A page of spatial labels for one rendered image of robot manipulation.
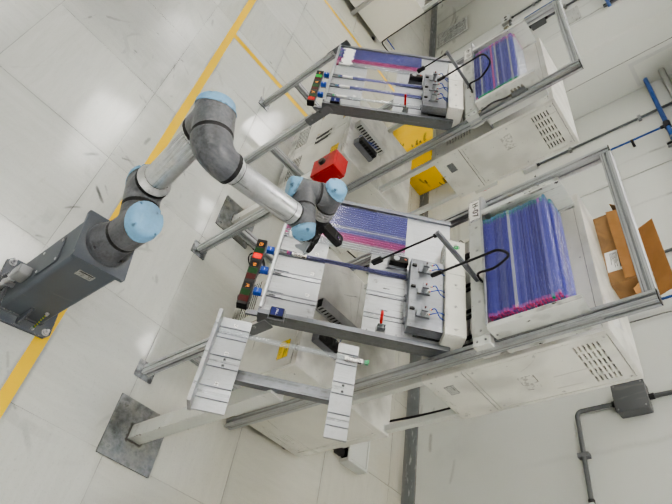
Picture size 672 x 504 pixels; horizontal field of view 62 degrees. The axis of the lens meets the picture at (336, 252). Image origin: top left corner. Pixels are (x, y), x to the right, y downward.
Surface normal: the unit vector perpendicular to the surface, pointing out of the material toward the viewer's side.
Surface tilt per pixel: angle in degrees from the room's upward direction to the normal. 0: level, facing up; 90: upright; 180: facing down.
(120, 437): 0
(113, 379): 0
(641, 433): 90
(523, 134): 90
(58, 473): 0
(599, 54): 90
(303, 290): 43
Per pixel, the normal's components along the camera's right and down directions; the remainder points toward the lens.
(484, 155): -0.14, 0.71
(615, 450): -0.62, -0.61
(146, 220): 0.77, -0.25
